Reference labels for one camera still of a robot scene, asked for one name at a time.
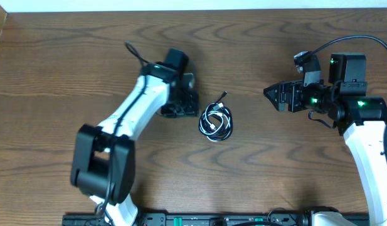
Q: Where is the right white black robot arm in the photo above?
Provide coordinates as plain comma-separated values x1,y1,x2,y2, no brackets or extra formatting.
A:
263,52,387,225

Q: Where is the black usb cable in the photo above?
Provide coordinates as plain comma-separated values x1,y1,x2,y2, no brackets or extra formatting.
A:
198,90,234,142

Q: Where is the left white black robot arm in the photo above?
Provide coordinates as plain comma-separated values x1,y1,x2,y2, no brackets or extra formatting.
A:
70,48,199,225

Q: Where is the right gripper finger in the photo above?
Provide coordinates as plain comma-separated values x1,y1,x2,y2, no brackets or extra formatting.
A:
263,82,286,94
265,92,286,111

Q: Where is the white usb cable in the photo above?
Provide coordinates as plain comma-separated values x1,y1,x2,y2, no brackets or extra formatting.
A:
201,102,229,143

